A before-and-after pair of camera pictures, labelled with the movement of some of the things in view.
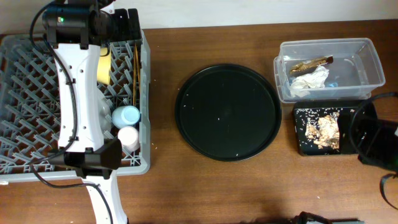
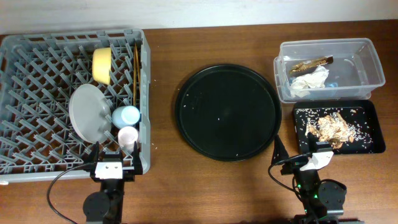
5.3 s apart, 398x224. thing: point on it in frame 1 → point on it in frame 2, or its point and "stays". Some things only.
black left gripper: x=124 y=18 → x=129 y=175
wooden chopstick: x=135 y=60 stays
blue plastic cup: x=125 y=116 stays
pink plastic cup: x=129 y=137 stays
